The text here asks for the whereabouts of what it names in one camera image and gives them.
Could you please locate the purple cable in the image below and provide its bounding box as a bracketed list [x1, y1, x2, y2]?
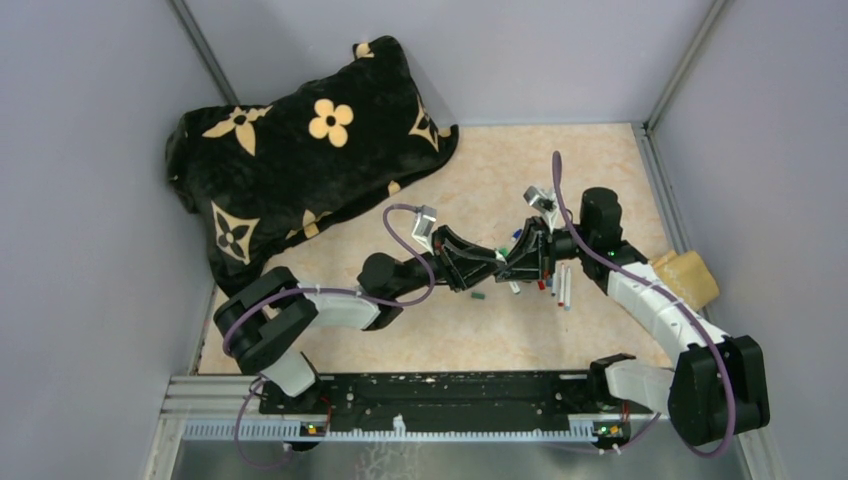
[551, 150, 738, 460]
[221, 203, 439, 473]

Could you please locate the white light-blue pen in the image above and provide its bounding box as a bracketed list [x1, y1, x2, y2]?
[562, 266, 572, 311]

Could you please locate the white green-tip pen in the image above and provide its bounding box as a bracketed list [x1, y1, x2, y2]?
[496, 249, 521, 295]

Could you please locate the grey cable duct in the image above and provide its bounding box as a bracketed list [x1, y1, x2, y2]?
[183, 420, 598, 443]

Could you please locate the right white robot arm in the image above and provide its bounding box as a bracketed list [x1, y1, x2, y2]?
[496, 186, 771, 447]

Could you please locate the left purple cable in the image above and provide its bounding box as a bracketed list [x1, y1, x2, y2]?
[221, 203, 439, 473]

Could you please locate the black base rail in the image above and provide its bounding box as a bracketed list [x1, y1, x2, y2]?
[259, 370, 648, 433]

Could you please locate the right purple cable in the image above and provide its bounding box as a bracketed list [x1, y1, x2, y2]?
[551, 150, 738, 460]

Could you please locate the black floral plush blanket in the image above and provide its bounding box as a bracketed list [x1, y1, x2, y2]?
[164, 35, 459, 295]

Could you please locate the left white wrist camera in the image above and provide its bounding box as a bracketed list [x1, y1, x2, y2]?
[411, 205, 437, 251]

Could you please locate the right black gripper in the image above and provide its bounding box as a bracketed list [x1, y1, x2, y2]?
[495, 216, 593, 282]

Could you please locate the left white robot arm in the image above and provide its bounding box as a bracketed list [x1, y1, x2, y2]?
[213, 227, 507, 414]

